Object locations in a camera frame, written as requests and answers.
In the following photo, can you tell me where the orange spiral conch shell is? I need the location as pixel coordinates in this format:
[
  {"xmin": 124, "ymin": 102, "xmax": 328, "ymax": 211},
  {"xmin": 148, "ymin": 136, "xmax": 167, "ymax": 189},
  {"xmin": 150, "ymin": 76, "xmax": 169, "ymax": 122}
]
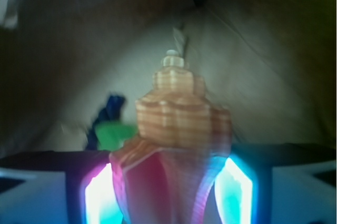
[{"xmin": 110, "ymin": 50, "xmax": 232, "ymax": 223}]

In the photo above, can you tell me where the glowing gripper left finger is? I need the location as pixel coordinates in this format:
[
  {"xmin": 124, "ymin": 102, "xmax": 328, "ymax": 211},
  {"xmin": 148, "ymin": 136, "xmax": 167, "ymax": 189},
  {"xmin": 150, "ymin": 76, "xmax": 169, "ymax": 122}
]
[{"xmin": 1, "ymin": 150, "xmax": 123, "ymax": 223}]

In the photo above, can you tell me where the green plush turtle toy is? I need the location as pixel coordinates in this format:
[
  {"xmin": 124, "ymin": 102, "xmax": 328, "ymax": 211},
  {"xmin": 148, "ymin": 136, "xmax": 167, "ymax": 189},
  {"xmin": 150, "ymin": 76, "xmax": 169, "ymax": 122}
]
[{"xmin": 94, "ymin": 121, "xmax": 137, "ymax": 151}]

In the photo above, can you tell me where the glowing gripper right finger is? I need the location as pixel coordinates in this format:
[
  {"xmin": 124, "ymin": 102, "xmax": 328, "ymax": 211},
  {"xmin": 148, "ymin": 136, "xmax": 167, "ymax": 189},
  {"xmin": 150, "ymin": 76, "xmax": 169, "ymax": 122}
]
[{"xmin": 214, "ymin": 143, "xmax": 336, "ymax": 223}]

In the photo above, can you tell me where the navy blue rope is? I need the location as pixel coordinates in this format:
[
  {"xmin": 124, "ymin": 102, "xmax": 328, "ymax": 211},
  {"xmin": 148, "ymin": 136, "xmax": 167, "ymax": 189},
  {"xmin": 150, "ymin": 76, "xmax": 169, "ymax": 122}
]
[{"xmin": 85, "ymin": 93, "xmax": 126, "ymax": 151}]

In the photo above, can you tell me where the brown paper bag bin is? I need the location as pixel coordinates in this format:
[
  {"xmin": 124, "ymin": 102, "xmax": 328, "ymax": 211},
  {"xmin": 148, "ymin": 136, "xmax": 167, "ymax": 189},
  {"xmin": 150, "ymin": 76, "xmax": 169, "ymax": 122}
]
[{"xmin": 1, "ymin": 0, "xmax": 336, "ymax": 156}]

